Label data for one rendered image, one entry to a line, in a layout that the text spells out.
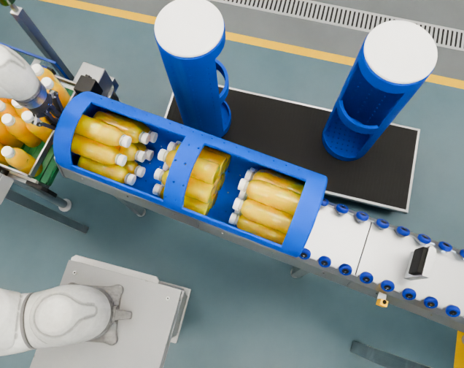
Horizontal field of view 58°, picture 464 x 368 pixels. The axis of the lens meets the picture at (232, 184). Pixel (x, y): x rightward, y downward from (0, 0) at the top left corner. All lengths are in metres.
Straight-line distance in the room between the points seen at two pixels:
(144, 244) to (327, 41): 1.79
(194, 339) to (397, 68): 1.71
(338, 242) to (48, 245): 1.77
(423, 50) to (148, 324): 1.41
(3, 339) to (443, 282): 1.39
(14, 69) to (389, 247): 1.31
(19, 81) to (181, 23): 0.78
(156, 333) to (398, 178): 1.67
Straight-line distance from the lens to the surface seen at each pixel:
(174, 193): 1.32
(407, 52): 1.80
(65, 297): 1.20
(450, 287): 1.68
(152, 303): 1.40
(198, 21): 1.78
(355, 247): 1.58
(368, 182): 2.49
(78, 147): 1.50
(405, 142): 2.64
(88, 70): 1.97
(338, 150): 2.50
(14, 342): 1.31
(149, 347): 1.40
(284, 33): 3.03
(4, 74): 1.20
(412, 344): 2.62
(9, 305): 1.27
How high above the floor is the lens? 2.44
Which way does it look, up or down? 74 degrees down
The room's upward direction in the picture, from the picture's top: 6 degrees counter-clockwise
